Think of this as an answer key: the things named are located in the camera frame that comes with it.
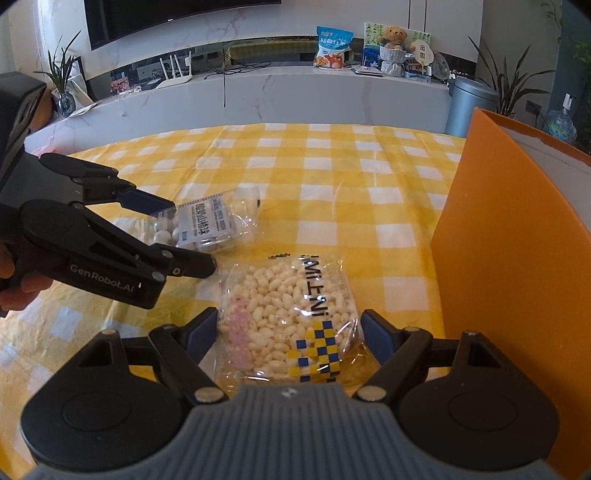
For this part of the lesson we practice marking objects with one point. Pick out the white marble cabinet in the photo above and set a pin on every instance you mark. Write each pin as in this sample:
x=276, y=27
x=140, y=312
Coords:
x=300, y=97

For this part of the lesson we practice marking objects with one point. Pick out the round hand fan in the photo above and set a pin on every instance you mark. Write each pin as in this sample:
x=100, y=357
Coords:
x=424, y=56

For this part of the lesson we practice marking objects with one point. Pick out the blue snack bag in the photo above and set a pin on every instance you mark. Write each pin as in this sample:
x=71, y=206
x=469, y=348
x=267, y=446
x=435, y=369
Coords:
x=333, y=48

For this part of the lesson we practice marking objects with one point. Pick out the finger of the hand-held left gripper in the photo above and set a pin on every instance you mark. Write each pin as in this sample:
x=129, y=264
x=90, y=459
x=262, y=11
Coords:
x=184, y=266
x=134, y=197

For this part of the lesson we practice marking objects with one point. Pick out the clear packet of white balls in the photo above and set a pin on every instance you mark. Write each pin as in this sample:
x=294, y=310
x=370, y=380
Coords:
x=205, y=226

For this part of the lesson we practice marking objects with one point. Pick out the plant in glass vase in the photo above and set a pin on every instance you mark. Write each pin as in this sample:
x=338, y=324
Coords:
x=64, y=87

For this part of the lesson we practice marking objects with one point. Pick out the large water jug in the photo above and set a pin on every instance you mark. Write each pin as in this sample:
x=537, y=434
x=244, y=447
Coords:
x=562, y=122

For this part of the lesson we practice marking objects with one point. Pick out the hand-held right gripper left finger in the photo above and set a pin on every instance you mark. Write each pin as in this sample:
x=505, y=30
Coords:
x=205, y=330

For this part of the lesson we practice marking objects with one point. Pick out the bushy green plant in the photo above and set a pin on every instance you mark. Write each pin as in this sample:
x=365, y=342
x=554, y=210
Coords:
x=582, y=69

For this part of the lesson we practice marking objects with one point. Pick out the person's left hand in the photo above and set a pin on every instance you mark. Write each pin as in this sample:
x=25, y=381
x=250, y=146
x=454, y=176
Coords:
x=23, y=291

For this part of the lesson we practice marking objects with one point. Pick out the teddy bear gift basket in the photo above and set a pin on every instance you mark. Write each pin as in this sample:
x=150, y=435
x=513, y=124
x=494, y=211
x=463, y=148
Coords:
x=371, y=41

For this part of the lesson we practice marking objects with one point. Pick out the black television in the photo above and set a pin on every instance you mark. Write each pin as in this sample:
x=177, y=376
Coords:
x=184, y=21

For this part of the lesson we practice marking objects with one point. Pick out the orange box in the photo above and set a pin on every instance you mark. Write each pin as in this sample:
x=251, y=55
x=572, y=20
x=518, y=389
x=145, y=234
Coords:
x=508, y=240

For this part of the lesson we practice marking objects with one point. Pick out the white router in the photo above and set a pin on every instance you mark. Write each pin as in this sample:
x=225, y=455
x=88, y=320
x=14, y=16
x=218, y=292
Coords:
x=173, y=76

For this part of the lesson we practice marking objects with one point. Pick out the puffed rice packet checkered print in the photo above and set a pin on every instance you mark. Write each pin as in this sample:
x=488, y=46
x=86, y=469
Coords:
x=277, y=304

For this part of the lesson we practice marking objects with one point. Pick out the yellow checkered tablecloth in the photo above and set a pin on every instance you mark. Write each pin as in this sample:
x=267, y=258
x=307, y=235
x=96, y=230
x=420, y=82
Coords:
x=323, y=184

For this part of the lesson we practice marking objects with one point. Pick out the teddy bear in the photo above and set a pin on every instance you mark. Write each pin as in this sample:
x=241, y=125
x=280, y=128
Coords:
x=395, y=38

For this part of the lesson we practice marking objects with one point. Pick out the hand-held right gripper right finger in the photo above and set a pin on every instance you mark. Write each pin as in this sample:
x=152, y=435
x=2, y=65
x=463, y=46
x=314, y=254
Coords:
x=376, y=333

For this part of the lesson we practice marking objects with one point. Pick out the silver trash bin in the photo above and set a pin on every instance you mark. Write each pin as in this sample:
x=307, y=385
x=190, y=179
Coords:
x=471, y=108

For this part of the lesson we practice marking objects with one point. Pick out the long leaved potted plant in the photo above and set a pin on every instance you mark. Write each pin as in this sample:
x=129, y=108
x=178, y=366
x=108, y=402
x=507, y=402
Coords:
x=508, y=87

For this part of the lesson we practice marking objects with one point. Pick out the grey knitted pot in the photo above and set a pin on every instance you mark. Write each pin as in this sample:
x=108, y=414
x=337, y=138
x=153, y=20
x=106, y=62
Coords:
x=392, y=62

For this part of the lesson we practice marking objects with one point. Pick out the pink card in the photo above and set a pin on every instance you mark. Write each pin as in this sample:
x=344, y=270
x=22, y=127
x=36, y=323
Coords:
x=120, y=85

